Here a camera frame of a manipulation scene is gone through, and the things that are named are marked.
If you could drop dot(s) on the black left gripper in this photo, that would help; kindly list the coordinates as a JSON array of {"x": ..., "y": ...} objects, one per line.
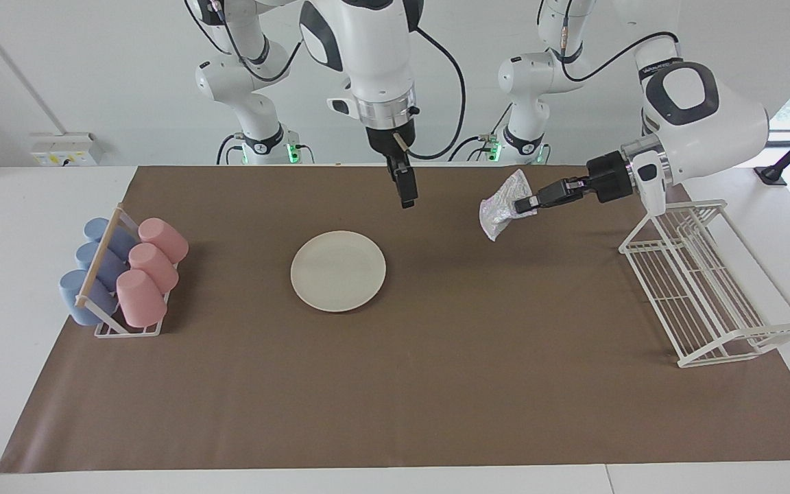
[{"x": 611, "y": 178}]

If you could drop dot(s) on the brown table mat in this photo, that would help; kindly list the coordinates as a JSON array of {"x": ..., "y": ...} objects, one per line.
[{"x": 436, "y": 377}]

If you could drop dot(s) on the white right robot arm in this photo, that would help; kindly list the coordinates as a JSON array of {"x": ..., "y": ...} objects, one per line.
[{"x": 374, "y": 48}]

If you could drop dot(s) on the pink plastic cup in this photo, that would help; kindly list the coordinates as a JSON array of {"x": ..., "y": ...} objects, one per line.
[
  {"x": 164, "y": 239},
  {"x": 153, "y": 267},
  {"x": 140, "y": 298}
]

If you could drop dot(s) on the silver plastic bag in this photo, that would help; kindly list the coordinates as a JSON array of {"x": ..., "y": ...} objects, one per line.
[{"x": 501, "y": 206}]

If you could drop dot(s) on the blue plastic cup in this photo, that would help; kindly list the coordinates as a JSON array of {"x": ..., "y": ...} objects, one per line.
[
  {"x": 97, "y": 230},
  {"x": 90, "y": 257},
  {"x": 79, "y": 298}
]

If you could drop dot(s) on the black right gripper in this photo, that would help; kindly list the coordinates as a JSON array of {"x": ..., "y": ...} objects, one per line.
[{"x": 391, "y": 140}]

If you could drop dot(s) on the white wall socket box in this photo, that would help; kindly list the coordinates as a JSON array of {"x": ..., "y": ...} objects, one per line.
[{"x": 66, "y": 149}]

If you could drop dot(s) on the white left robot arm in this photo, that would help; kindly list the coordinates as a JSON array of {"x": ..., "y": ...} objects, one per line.
[{"x": 717, "y": 123}]

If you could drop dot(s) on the white cup holder rack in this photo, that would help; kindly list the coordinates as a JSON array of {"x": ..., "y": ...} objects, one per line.
[{"x": 101, "y": 257}]

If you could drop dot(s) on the white round plate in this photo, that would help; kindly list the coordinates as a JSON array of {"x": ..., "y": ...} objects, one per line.
[{"x": 338, "y": 272}]

